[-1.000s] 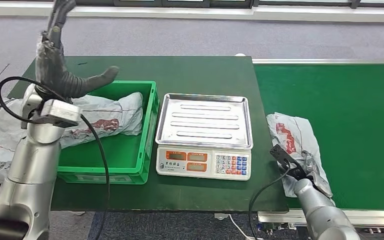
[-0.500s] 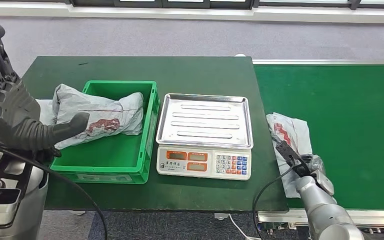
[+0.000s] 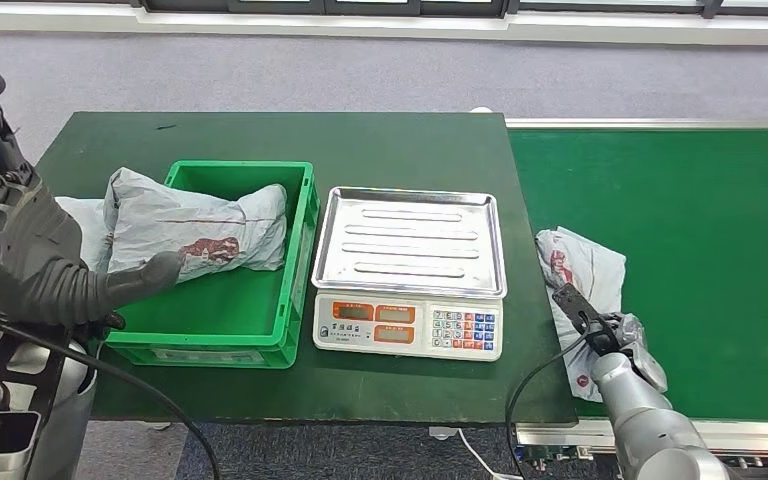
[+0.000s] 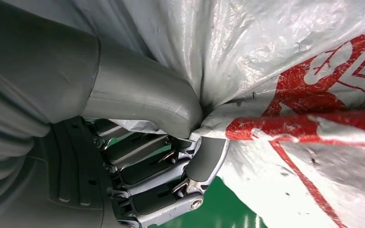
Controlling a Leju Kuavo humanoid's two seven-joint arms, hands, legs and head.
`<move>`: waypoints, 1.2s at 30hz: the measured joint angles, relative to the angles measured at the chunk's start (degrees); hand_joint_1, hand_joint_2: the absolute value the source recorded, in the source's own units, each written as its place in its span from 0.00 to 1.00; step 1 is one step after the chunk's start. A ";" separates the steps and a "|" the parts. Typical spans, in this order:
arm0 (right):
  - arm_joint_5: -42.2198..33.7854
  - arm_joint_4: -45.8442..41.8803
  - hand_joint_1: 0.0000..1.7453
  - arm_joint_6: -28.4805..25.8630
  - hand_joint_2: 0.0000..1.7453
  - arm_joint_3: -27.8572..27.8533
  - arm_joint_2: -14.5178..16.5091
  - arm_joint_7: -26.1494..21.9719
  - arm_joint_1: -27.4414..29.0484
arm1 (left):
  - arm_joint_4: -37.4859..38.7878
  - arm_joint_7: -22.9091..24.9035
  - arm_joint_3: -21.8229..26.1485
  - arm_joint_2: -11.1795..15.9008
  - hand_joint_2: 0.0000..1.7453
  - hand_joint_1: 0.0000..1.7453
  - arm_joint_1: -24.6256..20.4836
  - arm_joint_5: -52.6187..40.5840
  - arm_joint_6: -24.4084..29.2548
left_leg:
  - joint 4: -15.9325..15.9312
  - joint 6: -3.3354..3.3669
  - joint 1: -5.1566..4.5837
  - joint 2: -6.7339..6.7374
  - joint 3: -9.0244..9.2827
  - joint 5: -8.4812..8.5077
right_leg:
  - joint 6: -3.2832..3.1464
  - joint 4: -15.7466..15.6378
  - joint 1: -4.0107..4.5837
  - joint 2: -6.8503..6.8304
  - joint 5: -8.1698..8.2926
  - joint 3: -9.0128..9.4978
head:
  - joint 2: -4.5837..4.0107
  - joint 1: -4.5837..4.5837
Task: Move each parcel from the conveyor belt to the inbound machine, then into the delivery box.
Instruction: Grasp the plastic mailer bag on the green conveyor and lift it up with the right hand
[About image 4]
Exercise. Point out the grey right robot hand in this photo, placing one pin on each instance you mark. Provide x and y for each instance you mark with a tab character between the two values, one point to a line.
132	91

